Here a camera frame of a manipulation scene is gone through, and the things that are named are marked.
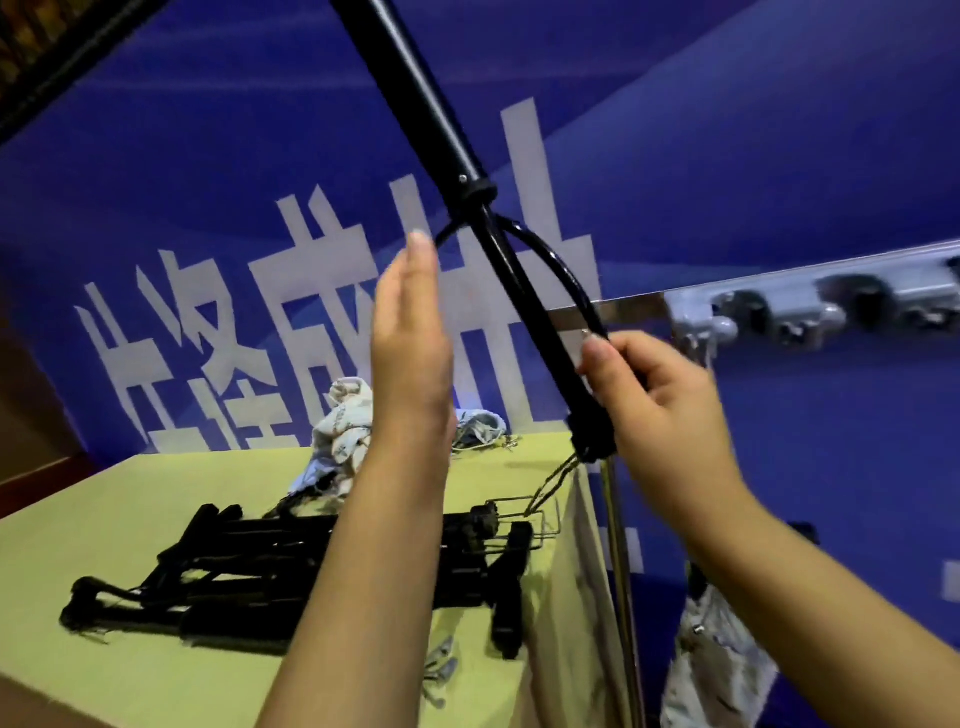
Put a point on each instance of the person's left hand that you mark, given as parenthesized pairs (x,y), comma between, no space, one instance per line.
(411,352)

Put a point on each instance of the person's right hand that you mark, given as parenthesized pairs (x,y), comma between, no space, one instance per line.
(667,420)

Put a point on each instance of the person's right thumb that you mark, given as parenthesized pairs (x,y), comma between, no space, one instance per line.
(619,354)

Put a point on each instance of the person's left fingers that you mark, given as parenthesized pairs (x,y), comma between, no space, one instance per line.
(414,281)

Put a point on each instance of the black clip hanger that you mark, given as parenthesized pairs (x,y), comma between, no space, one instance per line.
(450,146)

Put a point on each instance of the person's left forearm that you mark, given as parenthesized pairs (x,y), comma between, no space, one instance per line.
(360,585)

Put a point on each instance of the person's right forearm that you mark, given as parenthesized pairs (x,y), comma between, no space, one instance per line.
(817,622)

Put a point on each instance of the light blue crumpled cloth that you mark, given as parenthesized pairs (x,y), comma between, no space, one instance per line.
(480,426)

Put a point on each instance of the white patterned cloth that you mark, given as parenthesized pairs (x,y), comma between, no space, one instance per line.
(346,427)

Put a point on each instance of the silver clothes rack pole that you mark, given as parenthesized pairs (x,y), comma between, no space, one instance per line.
(622,585)

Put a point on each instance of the white patterned hanging garment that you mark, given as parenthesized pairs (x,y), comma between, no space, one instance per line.
(712,660)

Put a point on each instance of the pile of black hangers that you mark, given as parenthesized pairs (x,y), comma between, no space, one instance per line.
(247,570)

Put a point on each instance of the small grey clips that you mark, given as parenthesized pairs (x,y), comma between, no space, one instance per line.
(439,675)

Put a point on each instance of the light green table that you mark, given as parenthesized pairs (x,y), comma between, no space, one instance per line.
(120,510)

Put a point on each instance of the silver clothes rack rail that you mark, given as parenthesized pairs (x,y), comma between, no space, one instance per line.
(810,304)

